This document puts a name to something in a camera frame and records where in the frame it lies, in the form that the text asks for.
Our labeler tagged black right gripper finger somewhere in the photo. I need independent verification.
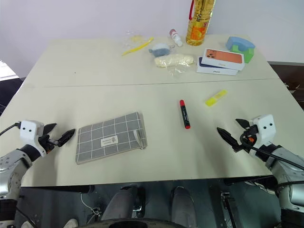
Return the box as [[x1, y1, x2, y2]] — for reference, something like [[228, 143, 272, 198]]
[[235, 118, 250, 130], [216, 127, 239, 148]]

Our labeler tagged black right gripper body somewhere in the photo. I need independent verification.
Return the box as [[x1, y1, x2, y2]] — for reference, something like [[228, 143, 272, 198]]
[[232, 125, 259, 153]]

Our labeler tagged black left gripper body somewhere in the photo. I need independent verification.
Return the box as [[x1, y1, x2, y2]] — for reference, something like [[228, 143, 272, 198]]
[[38, 134, 59, 155]]

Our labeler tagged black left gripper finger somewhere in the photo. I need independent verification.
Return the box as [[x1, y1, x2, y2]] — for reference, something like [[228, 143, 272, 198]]
[[43, 123, 57, 138], [57, 128, 76, 147]]

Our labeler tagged grey checked pouch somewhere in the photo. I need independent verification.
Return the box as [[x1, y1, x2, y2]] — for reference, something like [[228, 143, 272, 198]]
[[75, 111, 148, 165]]

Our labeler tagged yellow highlighter pen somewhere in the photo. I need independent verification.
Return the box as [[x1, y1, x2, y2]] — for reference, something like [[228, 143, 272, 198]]
[[205, 89, 229, 108]]

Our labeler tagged red and black marker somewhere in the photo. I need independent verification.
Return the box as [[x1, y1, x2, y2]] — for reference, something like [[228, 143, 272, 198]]
[[179, 99, 192, 130]]

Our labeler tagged dark blue phone box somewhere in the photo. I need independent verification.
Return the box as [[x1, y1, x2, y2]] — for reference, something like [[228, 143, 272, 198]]
[[196, 56, 239, 76]]

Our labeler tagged orange phone box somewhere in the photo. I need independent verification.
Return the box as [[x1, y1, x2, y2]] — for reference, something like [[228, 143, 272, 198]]
[[201, 48, 246, 71]]

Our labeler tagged dark brown furniture top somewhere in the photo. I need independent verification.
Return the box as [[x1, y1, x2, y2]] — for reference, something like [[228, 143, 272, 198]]
[[267, 61, 304, 113]]

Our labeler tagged blue foam block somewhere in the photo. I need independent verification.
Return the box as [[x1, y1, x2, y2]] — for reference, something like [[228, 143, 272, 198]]
[[225, 36, 256, 52]]

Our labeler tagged grey trouser leg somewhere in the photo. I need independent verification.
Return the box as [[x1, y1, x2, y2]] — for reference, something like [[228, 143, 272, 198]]
[[100, 186, 139, 222], [170, 186, 197, 228]]

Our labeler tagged crumpled clear plastic bag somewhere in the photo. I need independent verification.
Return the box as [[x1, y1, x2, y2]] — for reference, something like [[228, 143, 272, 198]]
[[165, 63, 191, 77]]

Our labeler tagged white shoe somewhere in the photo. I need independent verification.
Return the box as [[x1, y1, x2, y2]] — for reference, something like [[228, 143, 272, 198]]
[[62, 218, 79, 228]]

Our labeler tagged bag of pale yellow grains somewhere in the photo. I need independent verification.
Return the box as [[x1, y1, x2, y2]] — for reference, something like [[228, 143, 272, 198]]
[[153, 53, 195, 69]]

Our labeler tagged yellow cooking oil bottle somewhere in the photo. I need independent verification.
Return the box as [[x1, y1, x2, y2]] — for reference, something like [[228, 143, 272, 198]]
[[185, 0, 217, 47]]

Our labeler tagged small white red-capped bottle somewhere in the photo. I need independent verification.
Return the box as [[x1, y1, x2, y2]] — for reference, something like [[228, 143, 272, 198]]
[[169, 28, 184, 48]]

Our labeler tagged blue grey plush toy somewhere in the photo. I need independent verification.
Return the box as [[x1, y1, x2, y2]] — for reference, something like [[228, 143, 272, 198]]
[[148, 42, 173, 57]]

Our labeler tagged yellow toothbrush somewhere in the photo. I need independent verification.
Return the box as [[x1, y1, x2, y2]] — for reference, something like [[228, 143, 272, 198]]
[[121, 36, 155, 57]]

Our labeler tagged clear bag with yellow bits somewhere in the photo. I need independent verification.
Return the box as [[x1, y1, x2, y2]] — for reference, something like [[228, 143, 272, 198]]
[[124, 30, 146, 48]]

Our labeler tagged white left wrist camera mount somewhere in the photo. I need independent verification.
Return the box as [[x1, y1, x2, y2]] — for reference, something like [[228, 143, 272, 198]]
[[19, 120, 46, 158]]

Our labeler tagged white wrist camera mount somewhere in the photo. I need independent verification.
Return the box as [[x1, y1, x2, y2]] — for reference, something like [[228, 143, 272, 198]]
[[19, 120, 46, 158], [252, 114, 276, 149]]

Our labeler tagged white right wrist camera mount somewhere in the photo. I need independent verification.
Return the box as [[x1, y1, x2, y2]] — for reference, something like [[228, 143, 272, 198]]
[[252, 114, 276, 149]]

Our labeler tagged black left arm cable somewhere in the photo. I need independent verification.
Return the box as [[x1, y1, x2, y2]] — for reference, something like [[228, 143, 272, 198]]
[[0, 122, 22, 137]]

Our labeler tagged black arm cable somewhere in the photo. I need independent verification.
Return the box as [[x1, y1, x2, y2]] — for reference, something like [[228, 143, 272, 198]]
[[0, 122, 22, 137], [239, 131, 304, 171]]

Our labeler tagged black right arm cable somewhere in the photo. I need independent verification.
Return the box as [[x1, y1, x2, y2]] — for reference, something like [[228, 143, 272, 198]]
[[239, 131, 304, 171]]

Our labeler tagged thin white cable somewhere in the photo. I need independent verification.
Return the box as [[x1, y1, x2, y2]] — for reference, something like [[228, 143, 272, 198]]
[[80, 192, 100, 215]]

